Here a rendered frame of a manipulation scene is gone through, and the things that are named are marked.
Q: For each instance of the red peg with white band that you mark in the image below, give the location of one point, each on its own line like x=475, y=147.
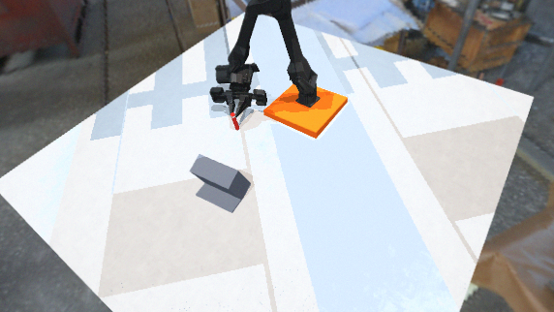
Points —
x=234, y=121

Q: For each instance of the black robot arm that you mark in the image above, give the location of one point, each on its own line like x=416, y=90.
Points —
x=238, y=74

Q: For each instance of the blue-grey sloped panel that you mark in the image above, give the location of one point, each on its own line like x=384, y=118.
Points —
x=223, y=186

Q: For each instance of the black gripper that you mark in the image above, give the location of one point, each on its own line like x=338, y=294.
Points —
x=218, y=95

